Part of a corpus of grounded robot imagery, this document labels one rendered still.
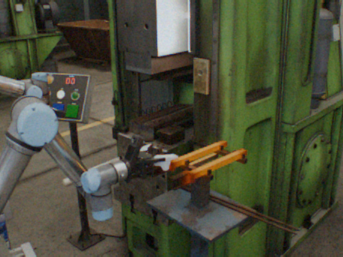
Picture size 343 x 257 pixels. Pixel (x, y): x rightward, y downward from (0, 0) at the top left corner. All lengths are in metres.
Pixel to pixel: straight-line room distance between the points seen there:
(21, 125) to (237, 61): 1.05
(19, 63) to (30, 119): 5.65
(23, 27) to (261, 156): 5.24
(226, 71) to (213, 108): 0.21
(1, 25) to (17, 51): 0.47
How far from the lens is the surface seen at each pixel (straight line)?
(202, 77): 1.93
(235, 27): 1.81
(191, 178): 1.47
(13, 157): 1.22
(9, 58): 6.74
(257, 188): 2.42
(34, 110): 1.18
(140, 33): 2.01
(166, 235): 2.23
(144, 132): 2.14
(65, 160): 1.41
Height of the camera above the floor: 1.71
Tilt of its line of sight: 20 degrees down
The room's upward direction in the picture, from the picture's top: 1 degrees counter-clockwise
